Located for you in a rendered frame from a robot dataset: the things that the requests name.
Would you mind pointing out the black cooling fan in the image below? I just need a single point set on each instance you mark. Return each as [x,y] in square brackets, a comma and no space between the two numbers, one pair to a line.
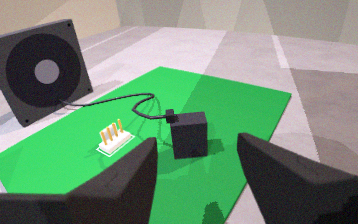
[40,65]

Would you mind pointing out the black fan cable with plug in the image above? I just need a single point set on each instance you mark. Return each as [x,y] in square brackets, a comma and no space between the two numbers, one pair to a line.
[189,131]

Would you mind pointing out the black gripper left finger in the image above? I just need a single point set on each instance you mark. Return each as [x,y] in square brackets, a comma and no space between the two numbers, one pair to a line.
[122,193]

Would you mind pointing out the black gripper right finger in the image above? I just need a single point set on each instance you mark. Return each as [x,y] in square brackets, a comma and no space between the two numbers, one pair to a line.
[292,189]

